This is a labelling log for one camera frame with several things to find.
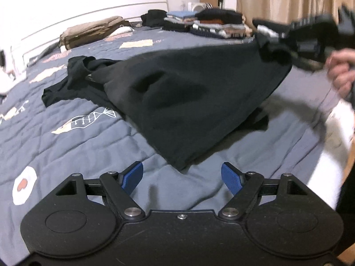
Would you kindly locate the black clothing heap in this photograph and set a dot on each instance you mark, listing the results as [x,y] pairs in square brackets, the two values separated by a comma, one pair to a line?
[154,16]

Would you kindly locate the white mattress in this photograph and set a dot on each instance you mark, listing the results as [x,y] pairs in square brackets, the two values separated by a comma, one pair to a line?
[341,149]

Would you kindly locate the folded brown blanket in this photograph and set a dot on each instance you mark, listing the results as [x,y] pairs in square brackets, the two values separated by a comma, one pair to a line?
[91,30]

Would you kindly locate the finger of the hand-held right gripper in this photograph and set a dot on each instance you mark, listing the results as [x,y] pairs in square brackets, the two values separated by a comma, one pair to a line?
[271,26]

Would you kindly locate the person's right hand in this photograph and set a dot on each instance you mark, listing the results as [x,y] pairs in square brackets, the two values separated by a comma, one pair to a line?
[341,72]

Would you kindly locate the black t-shirt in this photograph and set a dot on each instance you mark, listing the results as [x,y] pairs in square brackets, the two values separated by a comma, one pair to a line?
[180,102]

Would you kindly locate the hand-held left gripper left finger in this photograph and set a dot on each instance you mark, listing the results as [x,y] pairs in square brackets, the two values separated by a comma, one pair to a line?
[133,176]

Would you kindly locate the white bed headboard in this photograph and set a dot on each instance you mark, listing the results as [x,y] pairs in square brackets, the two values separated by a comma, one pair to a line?
[83,13]

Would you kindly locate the grey printed quilt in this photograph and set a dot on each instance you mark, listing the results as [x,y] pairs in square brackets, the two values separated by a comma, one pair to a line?
[83,144]

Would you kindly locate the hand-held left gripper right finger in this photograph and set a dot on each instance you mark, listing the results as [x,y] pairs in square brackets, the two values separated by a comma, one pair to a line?
[231,178]

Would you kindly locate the stack of folded clothes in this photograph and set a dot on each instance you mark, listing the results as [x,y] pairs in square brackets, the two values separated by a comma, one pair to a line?
[210,23]

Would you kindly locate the white pillow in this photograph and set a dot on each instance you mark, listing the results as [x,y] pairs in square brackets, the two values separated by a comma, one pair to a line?
[122,30]

